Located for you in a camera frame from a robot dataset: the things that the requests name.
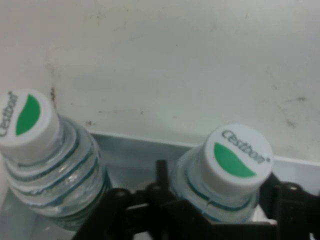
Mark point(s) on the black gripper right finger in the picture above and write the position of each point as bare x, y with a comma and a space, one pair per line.
295, 205

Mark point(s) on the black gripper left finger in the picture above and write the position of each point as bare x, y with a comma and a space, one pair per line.
140, 215

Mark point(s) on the water bottle green label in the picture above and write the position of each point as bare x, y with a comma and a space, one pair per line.
50, 160
235, 162

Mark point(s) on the white box blue front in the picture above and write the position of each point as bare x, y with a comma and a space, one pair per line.
140, 155

